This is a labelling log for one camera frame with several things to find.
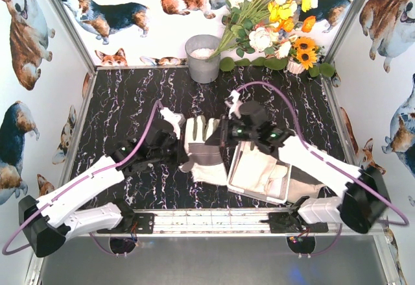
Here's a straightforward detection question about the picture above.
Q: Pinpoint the white glove grey palm patch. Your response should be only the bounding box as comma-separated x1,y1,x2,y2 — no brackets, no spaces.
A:
179,115,228,186

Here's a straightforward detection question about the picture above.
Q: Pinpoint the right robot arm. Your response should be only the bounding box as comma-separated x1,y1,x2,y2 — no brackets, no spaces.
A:
206,101,390,234

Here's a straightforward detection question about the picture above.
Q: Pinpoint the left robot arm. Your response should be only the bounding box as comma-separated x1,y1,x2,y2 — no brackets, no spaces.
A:
18,118,187,258

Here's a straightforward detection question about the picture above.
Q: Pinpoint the white perforated storage basket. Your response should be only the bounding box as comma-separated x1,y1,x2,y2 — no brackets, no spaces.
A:
226,142,294,204

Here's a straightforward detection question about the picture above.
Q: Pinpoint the small white sunflower pot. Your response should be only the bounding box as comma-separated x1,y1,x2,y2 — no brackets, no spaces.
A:
287,58,305,74

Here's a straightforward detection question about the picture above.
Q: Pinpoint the grey metal bucket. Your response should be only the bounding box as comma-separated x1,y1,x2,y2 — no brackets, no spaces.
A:
185,34,220,84

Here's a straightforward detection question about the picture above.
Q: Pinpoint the artificial flower bouquet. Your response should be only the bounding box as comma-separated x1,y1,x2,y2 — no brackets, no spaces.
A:
211,0,318,58

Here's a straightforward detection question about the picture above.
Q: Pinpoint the aluminium front rail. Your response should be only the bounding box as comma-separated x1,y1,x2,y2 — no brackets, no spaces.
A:
38,208,390,236

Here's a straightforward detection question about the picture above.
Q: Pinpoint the left aluminium post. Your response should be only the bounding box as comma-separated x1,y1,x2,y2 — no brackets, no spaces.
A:
48,0,96,72

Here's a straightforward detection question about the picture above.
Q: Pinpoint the aluminium post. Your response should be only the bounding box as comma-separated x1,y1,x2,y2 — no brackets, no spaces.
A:
324,0,365,64
48,0,96,72

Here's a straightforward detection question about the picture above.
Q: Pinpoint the right aluminium post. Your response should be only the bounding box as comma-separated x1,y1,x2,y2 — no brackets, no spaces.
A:
324,0,365,64

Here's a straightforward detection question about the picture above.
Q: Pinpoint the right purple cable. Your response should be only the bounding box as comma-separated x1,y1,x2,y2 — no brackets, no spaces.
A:
235,81,410,262

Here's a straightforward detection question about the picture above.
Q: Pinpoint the purple cable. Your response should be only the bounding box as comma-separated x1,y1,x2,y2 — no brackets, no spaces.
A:
1,99,165,256
235,81,410,262

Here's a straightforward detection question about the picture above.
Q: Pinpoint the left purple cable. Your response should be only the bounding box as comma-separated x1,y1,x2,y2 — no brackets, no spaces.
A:
1,99,165,256

